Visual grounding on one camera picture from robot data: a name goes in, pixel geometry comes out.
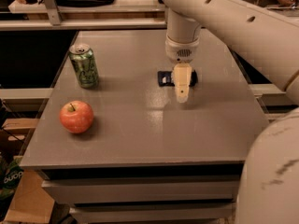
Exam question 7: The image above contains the grey lower drawer front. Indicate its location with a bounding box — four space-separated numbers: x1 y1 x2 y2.
70 203 234 224

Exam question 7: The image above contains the red apple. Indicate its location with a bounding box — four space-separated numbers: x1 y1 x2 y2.
59 101 94 133

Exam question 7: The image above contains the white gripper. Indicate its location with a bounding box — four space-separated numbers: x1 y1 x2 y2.
165 35 199 103

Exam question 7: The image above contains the green snack bag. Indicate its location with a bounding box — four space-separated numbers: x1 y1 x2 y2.
0 156 23 201

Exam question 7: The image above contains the black computer mouse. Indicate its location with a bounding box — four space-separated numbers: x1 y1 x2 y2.
25 0 37 5

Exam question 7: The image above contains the grey metal shelf frame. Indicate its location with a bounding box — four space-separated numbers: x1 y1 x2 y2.
0 0 165 31

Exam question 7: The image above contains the dark blue rxbar wrapper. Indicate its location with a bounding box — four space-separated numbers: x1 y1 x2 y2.
157 71 198 87

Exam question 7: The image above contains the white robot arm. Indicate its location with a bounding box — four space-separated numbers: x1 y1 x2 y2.
163 0 299 224

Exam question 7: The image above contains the grey upper drawer front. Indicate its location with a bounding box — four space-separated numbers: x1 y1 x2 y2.
42 176 239 204

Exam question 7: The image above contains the grey drawer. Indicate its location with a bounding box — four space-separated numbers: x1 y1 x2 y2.
42 176 239 204
70 203 234 224

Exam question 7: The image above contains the brown cardboard box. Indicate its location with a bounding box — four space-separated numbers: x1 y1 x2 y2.
0 119 54 224

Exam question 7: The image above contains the green soda can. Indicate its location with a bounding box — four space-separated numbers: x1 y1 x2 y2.
69 43 99 89

